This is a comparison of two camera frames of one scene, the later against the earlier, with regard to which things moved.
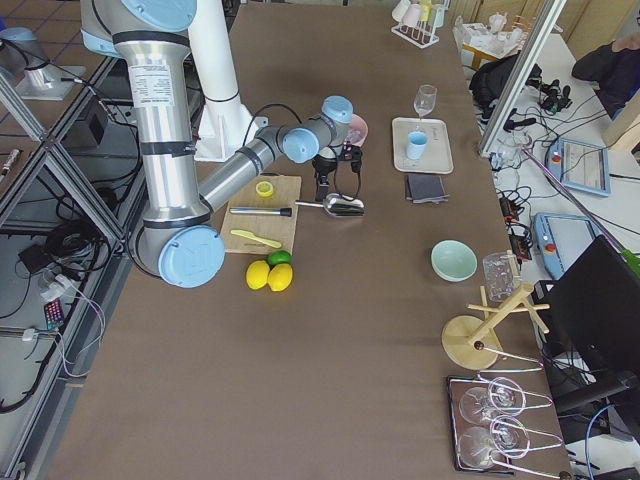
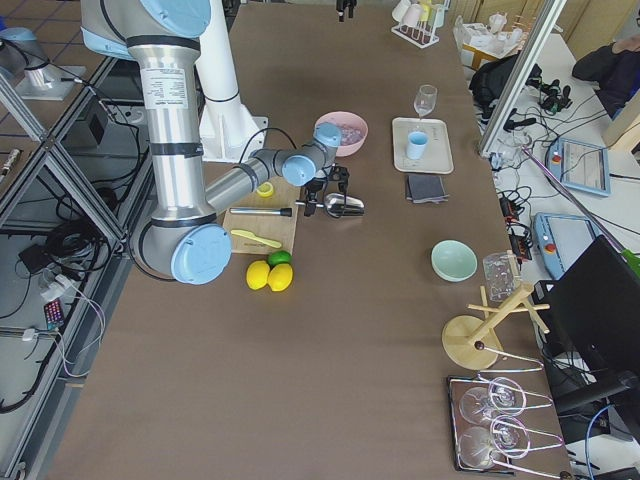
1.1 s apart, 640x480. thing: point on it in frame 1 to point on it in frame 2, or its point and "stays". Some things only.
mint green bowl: x=453 y=260 stays
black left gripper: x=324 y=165 to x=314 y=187
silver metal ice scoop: x=338 y=205 stays
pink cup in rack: x=412 y=15 stays
